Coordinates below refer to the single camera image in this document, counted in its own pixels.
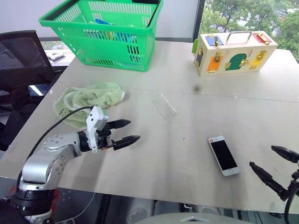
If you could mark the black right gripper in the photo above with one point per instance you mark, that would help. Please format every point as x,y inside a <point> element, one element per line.
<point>294,184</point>

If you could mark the black office chair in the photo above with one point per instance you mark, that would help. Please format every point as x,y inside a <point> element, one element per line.
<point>21,67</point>

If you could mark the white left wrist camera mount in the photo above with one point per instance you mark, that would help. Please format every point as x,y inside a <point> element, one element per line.
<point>93,121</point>

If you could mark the white device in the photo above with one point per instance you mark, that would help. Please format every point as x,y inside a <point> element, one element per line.
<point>54,56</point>

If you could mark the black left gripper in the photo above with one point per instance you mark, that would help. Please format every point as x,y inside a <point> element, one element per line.
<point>104,135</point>

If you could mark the green plastic shopping basket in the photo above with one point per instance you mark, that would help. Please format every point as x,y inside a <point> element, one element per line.
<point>105,60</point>

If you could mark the blue packet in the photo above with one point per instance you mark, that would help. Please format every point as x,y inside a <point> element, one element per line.
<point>102,22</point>

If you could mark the white smartphone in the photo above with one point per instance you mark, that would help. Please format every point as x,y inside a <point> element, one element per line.
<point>223,155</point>

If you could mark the light green towel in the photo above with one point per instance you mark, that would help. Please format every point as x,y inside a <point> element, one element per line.
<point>93,94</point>

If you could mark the green tag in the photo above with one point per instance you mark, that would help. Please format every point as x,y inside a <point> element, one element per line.
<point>195,46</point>

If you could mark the clear phone case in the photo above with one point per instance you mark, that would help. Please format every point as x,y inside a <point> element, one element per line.
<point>165,107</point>

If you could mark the wooden lock box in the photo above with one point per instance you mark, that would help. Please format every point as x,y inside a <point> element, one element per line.
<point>236,57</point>

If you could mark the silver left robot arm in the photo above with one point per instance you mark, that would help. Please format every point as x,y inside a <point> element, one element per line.
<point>44,161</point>

